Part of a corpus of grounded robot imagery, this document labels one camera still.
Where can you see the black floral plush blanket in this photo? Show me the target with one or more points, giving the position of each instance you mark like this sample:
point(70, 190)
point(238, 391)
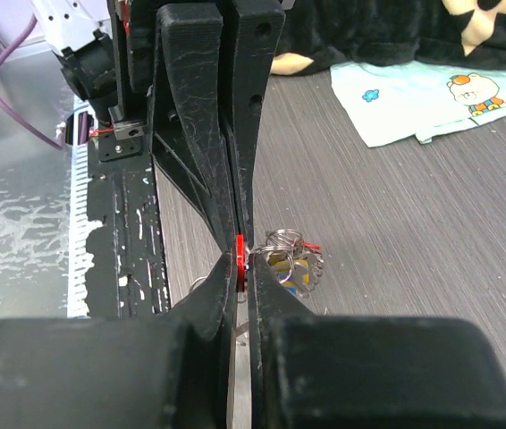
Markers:
point(319, 34)

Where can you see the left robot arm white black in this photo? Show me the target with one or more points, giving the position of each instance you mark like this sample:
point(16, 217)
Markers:
point(86, 53)

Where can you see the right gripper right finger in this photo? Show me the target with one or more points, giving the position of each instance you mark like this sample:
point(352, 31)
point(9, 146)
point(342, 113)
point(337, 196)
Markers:
point(352, 371)

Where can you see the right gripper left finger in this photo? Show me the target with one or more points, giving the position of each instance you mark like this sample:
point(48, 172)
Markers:
point(157, 371)

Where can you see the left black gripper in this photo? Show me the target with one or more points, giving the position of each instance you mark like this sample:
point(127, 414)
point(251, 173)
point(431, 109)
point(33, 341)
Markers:
point(190, 147)

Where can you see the mint green cartoon cloth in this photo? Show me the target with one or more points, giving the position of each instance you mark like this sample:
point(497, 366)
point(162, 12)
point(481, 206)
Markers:
point(388, 104)

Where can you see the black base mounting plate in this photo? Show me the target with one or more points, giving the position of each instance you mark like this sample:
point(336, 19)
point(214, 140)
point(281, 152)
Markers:
point(128, 276)

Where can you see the large keyring with small rings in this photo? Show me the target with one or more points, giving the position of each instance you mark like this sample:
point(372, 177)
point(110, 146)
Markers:
point(297, 264)

